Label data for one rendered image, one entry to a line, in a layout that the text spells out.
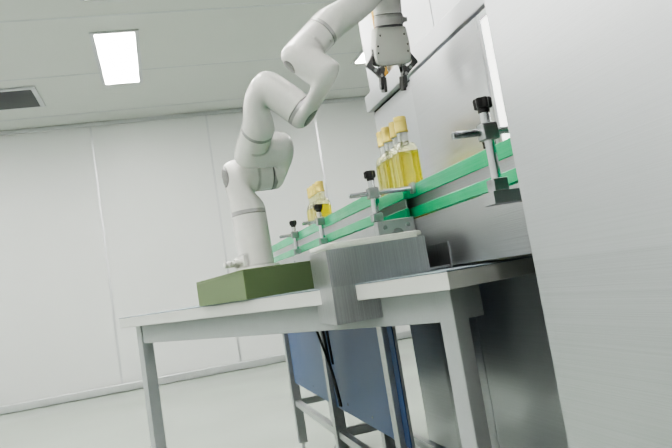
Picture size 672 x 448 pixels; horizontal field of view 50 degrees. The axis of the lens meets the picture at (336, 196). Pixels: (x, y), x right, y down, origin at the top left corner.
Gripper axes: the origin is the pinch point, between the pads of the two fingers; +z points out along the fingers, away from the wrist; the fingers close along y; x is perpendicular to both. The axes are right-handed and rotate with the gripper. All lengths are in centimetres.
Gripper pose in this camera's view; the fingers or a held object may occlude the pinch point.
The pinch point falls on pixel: (393, 84)
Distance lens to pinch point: 196.6
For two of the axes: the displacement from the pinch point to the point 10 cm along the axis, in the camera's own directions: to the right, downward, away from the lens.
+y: -9.6, 1.3, -2.5
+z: 0.9, 9.9, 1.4
